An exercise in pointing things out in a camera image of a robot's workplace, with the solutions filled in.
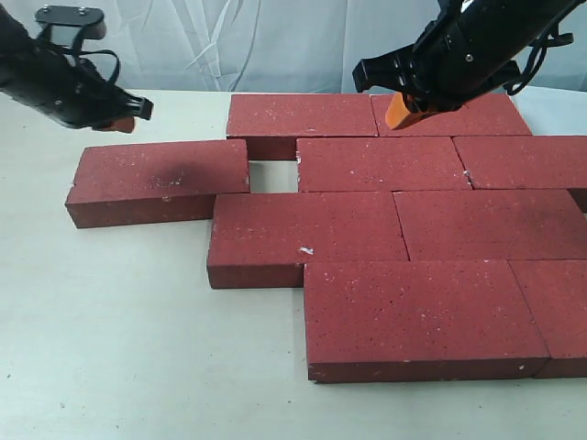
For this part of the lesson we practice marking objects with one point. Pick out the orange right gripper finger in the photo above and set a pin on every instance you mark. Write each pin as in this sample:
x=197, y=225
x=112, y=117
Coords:
x=405, y=110

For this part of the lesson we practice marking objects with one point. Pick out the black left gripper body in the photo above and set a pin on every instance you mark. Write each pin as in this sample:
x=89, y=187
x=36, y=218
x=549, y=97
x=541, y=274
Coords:
x=76, y=95

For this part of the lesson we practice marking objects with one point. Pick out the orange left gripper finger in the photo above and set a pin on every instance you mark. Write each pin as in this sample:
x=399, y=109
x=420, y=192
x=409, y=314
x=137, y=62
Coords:
x=124, y=125

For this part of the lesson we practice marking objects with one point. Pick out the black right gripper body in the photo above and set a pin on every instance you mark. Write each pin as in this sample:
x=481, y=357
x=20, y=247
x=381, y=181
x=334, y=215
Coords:
x=450, y=64

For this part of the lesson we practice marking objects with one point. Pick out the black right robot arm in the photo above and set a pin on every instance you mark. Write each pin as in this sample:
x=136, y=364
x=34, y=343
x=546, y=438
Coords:
x=528, y=28

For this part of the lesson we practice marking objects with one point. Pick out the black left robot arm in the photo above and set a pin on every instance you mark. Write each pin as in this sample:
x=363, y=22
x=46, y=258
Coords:
x=22, y=56

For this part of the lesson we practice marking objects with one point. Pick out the red brick right second row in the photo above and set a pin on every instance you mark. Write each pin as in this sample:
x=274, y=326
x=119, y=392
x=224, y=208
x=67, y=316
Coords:
x=526, y=162

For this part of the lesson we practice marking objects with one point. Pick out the red brick right third row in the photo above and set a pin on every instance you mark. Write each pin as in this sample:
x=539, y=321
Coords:
x=491, y=224

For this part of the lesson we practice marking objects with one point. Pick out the red brick front large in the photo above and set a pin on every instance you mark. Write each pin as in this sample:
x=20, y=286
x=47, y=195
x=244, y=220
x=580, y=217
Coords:
x=418, y=321

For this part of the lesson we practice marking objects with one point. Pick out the pale blue backdrop curtain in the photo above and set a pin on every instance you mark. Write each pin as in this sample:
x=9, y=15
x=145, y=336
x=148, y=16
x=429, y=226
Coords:
x=264, y=46

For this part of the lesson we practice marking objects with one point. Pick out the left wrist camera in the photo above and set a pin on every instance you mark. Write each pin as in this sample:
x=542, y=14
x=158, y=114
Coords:
x=62, y=24

